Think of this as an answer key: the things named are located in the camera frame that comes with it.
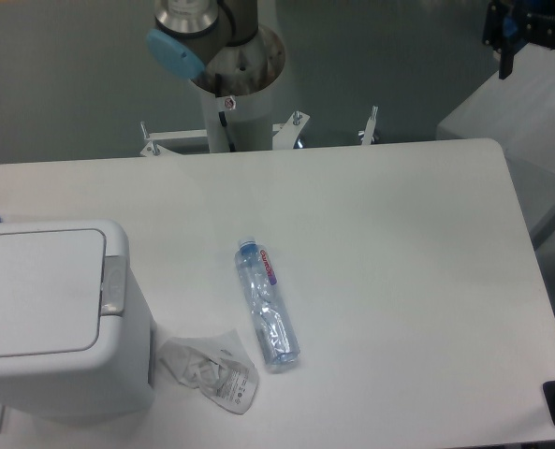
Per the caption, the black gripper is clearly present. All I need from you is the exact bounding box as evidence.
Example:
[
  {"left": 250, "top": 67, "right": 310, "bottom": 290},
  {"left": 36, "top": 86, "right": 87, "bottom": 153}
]
[{"left": 482, "top": 1, "right": 555, "bottom": 79}]

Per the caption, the white side cabinet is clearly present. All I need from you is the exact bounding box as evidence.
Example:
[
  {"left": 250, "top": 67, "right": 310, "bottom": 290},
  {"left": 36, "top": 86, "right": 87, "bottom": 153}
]
[{"left": 436, "top": 45, "right": 555, "bottom": 247}]

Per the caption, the clear plastic mask wrapper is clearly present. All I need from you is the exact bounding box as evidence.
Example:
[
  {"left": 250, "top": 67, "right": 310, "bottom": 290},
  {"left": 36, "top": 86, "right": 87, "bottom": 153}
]
[{"left": 157, "top": 329, "right": 259, "bottom": 415}]

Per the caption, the clear crushed plastic bottle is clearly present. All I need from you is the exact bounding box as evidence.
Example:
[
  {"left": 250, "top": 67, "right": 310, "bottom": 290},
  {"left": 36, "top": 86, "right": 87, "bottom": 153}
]
[{"left": 234, "top": 238, "right": 300, "bottom": 372}]

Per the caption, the white push-lid trash can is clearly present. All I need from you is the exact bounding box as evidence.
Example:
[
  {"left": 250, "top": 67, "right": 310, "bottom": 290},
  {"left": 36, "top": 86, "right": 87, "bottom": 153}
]
[{"left": 0, "top": 220, "right": 155, "bottom": 419}]

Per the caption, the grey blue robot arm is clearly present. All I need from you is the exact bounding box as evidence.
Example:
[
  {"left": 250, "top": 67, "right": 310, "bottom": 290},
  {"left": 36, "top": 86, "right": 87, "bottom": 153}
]
[{"left": 146, "top": 1, "right": 555, "bottom": 97}]

